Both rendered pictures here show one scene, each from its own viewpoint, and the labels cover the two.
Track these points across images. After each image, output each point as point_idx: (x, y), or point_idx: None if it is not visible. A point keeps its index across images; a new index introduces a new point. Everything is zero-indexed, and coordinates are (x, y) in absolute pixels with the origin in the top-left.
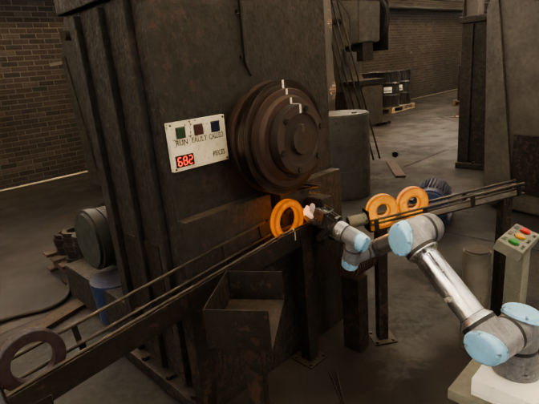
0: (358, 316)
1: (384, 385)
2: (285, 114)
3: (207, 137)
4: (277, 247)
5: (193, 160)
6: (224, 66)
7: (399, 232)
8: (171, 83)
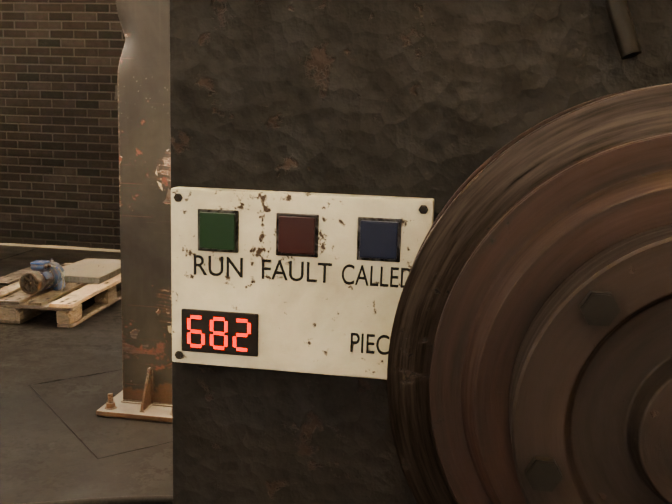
0: None
1: None
2: (607, 265)
3: (333, 274)
4: None
5: (253, 343)
6: (493, 7)
7: None
8: (229, 50)
